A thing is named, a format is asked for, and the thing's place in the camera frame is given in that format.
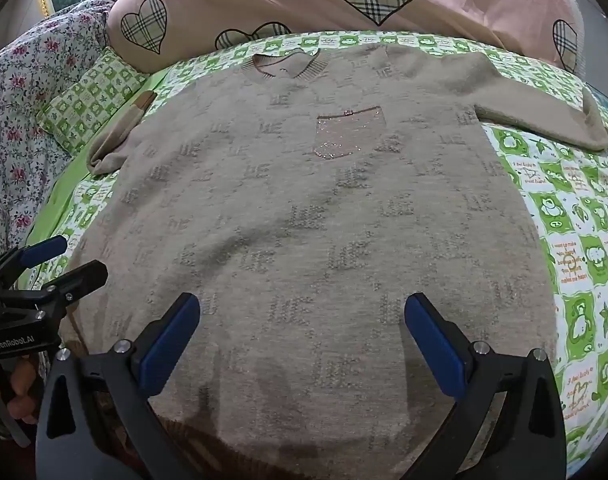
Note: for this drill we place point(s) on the green checkered bed cover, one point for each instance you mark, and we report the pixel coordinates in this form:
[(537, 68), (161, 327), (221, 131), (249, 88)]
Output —
[(584, 260)]

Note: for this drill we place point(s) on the floral printed cloth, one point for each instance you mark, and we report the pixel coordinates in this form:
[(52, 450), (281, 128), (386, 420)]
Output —
[(19, 110)]

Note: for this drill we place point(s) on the plain green bed sheet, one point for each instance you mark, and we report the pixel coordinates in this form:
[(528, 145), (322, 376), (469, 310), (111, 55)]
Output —
[(59, 185)]

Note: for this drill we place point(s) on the beige knit sweater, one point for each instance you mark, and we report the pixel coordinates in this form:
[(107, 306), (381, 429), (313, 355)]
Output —
[(304, 210)]

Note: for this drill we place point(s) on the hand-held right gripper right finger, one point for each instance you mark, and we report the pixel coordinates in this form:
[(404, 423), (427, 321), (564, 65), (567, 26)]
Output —
[(434, 350)]

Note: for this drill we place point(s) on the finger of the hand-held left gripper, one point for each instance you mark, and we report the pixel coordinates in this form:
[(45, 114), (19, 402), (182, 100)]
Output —
[(84, 277), (44, 250)]

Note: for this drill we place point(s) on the green checkered pillow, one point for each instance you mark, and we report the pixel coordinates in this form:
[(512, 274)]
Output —
[(84, 105)]

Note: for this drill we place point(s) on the person's left hand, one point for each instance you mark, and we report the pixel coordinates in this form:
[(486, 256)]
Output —
[(23, 380)]

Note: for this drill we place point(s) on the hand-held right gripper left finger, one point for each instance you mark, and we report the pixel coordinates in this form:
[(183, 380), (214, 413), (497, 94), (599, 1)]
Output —
[(171, 345)]

